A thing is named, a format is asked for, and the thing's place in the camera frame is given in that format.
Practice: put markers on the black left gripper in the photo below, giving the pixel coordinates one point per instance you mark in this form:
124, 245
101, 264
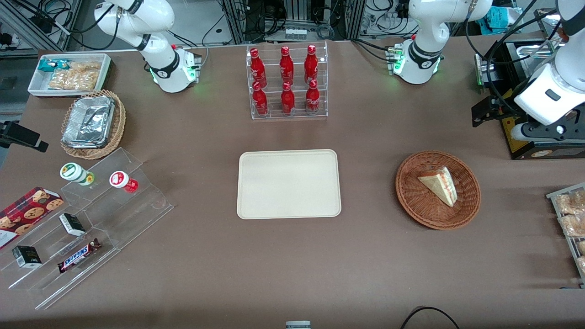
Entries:
504, 103

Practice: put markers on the triangular sandwich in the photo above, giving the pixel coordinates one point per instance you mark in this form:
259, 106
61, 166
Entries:
441, 185

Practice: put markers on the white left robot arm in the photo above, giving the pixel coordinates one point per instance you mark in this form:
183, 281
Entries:
420, 61

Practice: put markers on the dark brown wicker basket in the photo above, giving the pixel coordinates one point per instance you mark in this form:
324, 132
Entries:
420, 205

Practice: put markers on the cream plastic tray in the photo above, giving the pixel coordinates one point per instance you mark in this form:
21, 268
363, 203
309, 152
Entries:
289, 183

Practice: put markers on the light wicker basket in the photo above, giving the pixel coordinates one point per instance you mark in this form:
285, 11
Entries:
119, 123

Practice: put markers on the black appliance with yellow label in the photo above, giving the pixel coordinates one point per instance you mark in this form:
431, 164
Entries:
518, 141

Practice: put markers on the wrapped bread pastry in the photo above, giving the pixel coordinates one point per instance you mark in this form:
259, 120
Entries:
582, 247
571, 203
582, 265
573, 225

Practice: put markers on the teal plastic bag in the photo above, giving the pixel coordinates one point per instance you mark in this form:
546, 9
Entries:
498, 20

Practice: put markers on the red cola bottle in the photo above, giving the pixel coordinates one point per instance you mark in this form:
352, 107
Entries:
288, 100
312, 98
311, 65
257, 68
260, 101
286, 66

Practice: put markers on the clear acrylic bottle rack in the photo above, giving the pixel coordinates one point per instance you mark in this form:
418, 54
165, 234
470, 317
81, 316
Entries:
274, 77

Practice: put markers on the small grey device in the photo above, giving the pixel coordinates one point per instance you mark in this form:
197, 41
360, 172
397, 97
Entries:
298, 325

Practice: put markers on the red lid jar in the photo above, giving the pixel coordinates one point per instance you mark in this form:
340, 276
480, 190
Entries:
119, 179

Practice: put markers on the clear acrylic stepped stand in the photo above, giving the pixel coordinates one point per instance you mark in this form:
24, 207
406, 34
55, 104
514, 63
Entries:
119, 214

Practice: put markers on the stack of foil containers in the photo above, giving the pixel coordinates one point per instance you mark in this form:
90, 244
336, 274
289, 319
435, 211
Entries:
87, 122

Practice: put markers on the clear bag of crackers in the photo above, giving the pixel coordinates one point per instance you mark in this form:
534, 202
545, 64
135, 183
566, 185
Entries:
75, 78

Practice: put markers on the green lid jar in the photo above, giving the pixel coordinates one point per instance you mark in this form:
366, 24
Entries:
73, 172

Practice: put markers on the black box with white label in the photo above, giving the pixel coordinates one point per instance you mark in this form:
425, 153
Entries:
72, 224

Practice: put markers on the Snickers chocolate bar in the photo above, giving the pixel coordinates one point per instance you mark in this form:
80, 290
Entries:
77, 257

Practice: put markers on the teal snack packet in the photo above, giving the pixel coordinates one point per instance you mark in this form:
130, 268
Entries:
49, 65

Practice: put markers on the white rectangular bin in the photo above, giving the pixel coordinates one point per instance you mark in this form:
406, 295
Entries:
39, 87

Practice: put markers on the red tartan cookie box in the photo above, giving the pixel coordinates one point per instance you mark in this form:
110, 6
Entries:
27, 212

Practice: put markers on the black box with gold print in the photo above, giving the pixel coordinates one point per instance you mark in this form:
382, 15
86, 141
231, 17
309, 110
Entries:
27, 257

